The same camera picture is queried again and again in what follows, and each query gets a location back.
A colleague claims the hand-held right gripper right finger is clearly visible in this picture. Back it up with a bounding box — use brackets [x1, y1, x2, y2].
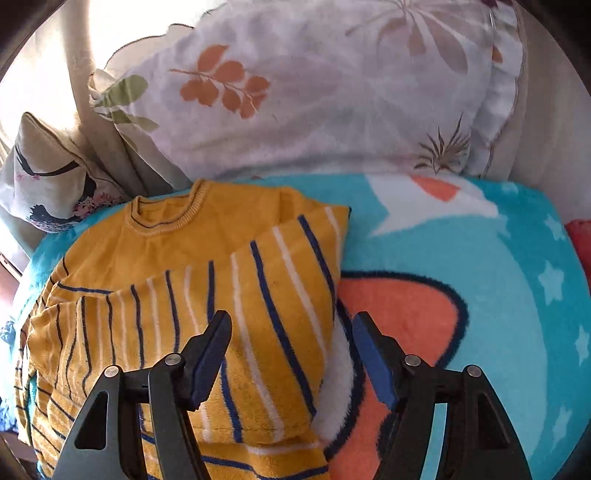
[352, 311, 534, 480]

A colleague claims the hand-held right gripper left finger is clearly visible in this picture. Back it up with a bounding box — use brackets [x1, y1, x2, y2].
[54, 310, 233, 480]

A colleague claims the yellow striped sweater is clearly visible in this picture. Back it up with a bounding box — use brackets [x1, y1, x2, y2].
[14, 179, 352, 480]

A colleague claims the turquoise cartoon blanket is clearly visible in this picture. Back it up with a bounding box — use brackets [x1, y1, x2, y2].
[0, 173, 585, 480]

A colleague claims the red cloth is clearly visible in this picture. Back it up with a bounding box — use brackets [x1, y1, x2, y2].
[566, 219, 591, 259]

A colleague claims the beige silhouette-print cushion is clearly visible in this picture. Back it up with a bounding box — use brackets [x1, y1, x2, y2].
[0, 112, 130, 234]

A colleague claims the beige curtain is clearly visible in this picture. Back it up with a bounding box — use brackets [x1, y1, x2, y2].
[0, 0, 218, 273]

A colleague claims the white leaf-print pillow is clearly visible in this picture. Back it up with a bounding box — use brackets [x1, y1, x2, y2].
[88, 0, 527, 181]

